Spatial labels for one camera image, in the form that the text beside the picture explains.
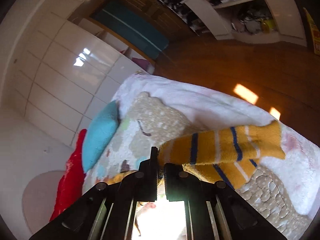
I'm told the yellow striped knit sweater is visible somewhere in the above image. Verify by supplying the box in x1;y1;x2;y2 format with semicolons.
95;119;285;189

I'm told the blue knit pillow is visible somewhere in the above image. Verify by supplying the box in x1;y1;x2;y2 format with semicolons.
82;101;119;173

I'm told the red patterned blanket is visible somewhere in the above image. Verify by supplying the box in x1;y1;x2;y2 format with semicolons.
49;129;87;222

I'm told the patterned quilted bedspread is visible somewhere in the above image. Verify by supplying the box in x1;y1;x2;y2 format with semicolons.
82;74;319;239

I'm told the round beige headboard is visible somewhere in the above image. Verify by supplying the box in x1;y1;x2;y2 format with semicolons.
22;171;64;234

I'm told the white glossy wardrobe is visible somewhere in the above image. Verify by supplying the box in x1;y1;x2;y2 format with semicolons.
8;0;143;146

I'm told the white shelf unit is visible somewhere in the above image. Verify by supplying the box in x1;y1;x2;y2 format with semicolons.
184;0;307;46

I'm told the brown wooden door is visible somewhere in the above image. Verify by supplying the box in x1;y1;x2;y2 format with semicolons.
114;0;196;43

